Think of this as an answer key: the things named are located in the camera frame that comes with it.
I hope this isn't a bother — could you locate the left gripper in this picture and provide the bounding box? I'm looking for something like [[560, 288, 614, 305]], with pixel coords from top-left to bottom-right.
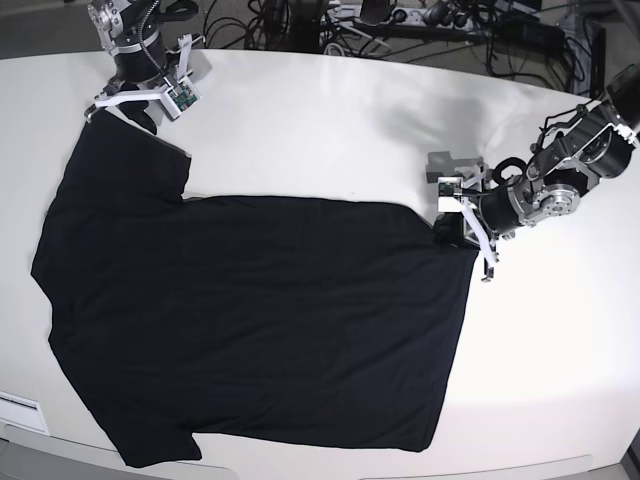
[[432, 169, 521, 283]]

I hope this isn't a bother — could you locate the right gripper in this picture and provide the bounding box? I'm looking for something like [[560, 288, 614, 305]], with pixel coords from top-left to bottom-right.
[[84, 42, 193, 135]]

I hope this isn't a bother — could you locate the black T-shirt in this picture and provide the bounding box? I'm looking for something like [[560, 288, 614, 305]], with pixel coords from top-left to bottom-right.
[[31, 112, 477, 468]]

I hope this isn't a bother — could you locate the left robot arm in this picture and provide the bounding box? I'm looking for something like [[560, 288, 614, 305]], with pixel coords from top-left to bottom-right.
[[429, 65, 639, 281]]

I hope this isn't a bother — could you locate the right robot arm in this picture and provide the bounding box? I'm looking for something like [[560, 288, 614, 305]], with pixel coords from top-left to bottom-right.
[[84, 0, 203, 134]]

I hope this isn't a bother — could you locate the black equipment box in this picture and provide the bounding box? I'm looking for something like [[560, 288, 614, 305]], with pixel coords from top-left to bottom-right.
[[493, 10, 565, 55]]

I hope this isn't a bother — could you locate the white power strip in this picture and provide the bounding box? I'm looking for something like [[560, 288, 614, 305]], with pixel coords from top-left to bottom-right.
[[391, 1, 473, 30]]

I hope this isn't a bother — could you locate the white label plate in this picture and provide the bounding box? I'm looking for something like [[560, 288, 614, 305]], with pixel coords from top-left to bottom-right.
[[0, 392, 50, 436]]

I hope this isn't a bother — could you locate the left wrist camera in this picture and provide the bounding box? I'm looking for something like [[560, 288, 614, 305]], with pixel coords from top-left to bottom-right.
[[437, 176, 465, 213]]

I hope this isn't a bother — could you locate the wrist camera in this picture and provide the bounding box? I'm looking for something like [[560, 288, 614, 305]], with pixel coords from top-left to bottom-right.
[[437, 176, 465, 213], [160, 78, 200, 120]]

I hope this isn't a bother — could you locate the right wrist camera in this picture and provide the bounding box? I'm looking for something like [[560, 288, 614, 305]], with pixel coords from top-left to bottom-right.
[[160, 78, 200, 120]]

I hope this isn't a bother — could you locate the black cable bundle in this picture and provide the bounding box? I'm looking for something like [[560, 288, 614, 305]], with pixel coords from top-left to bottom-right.
[[482, 14, 609, 101]]

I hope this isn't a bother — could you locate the black pedestal column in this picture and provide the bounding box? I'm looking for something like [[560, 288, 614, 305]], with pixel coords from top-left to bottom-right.
[[265, 0, 328, 54]]

